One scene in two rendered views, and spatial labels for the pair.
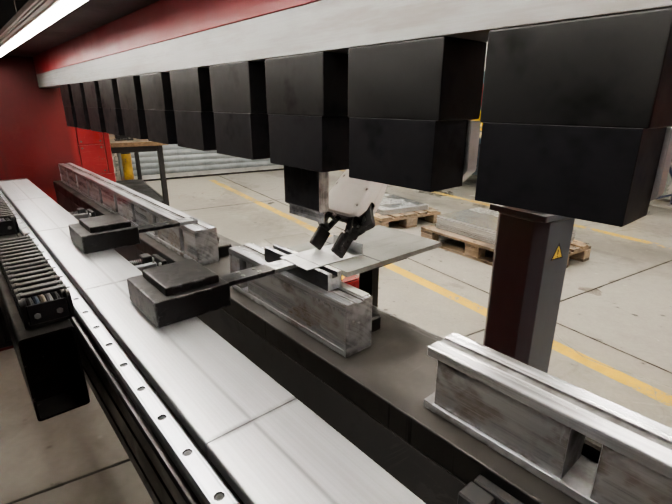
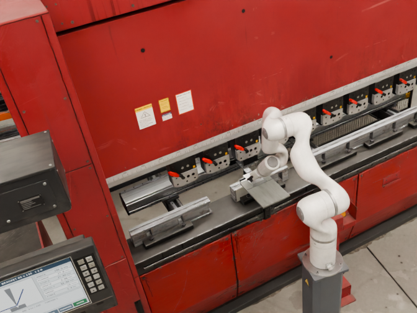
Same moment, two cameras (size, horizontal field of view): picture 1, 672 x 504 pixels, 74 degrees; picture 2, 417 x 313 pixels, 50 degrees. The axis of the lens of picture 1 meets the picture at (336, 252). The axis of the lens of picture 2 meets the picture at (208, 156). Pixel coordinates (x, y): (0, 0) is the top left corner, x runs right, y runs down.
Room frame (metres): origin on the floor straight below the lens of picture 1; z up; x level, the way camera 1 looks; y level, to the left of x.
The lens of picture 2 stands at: (1.24, -2.03, 2.72)
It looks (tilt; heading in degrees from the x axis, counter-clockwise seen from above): 36 degrees down; 109
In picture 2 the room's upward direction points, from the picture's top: 9 degrees counter-clockwise
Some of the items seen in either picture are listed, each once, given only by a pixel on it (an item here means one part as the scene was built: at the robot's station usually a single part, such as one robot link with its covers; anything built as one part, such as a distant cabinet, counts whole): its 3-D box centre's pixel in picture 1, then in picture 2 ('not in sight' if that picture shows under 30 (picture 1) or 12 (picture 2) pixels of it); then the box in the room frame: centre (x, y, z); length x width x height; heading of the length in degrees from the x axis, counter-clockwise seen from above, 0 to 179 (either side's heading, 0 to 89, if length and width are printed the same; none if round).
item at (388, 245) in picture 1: (365, 247); (264, 189); (0.86, -0.06, 1.00); 0.26 x 0.18 x 0.01; 131
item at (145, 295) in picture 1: (223, 275); (239, 161); (0.66, 0.18, 1.01); 0.26 x 0.12 x 0.05; 131
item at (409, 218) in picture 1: (379, 209); not in sight; (5.11, -0.51, 0.07); 1.20 x 0.80 x 0.14; 29
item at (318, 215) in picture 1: (305, 191); (249, 159); (0.76, 0.05, 1.13); 0.10 x 0.02 x 0.10; 41
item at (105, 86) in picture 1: (122, 107); (378, 88); (1.50, 0.69, 1.26); 0.15 x 0.09 x 0.17; 41
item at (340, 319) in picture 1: (291, 290); (259, 182); (0.81, 0.09, 0.92); 0.39 x 0.06 x 0.10; 41
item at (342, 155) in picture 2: (199, 238); (336, 159); (1.26, 0.40, 0.89); 0.30 x 0.05 x 0.03; 41
